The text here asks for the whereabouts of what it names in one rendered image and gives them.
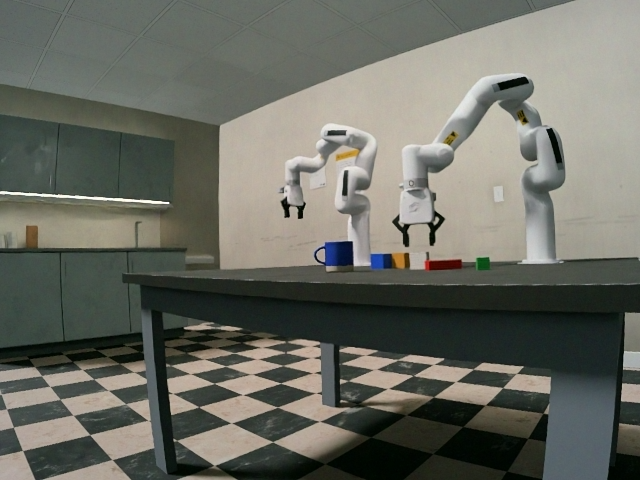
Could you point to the blue cube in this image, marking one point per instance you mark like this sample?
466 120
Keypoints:
381 261

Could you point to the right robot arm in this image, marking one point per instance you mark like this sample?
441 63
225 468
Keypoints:
350 179

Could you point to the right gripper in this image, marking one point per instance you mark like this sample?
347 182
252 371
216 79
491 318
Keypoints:
293 198

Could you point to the orange cube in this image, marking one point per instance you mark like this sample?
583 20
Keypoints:
400 260

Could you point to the red rectangular block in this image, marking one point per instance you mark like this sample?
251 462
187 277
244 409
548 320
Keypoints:
443 264

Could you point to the blue mug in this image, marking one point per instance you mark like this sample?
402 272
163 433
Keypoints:
339 256

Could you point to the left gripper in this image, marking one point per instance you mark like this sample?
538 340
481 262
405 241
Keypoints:
415 209

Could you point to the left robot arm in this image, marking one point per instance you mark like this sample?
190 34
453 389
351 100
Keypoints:
547 175

